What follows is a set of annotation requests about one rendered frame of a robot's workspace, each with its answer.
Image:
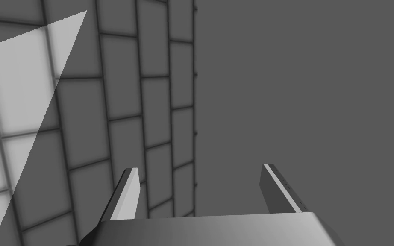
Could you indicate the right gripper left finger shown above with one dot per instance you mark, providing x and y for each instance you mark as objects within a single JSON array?
[{"x": 126, "y": 198}]

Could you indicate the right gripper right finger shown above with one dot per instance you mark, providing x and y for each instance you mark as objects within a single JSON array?
[{"x": 280, "y": 193}]

